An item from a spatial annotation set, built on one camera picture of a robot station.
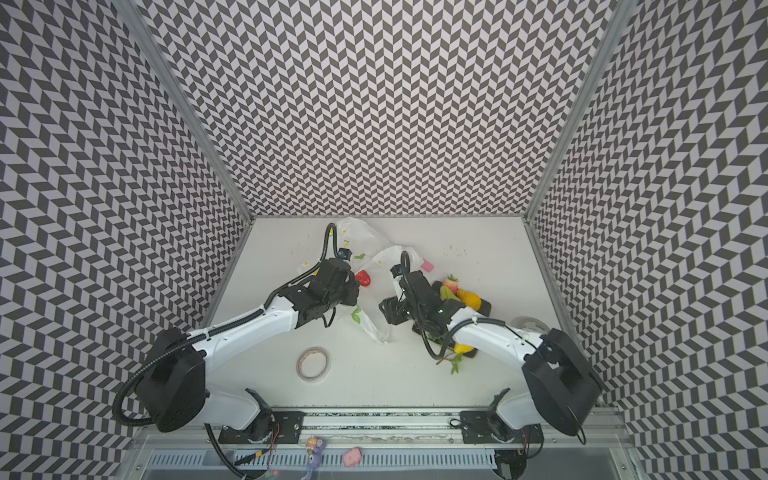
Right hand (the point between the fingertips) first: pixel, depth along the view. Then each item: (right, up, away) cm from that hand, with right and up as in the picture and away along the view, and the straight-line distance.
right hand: (389, 311), depth 84 cm
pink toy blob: (-8, -29, -16) cm, 35 cm away
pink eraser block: (+12, +11, +17) cm, 24 cm away
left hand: (-10, +7, +2) cm, 13 cm away
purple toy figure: (-17, -28, -16) cm, 36 cm away
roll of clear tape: (-21, -15, -1) cm, 26 cm away
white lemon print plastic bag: (-5, +15, +3) cm, 16 cm away
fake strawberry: (+20, +7, +10) cm, 23 cm away
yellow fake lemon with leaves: (+19, -11, -1) cm, 22 cm away
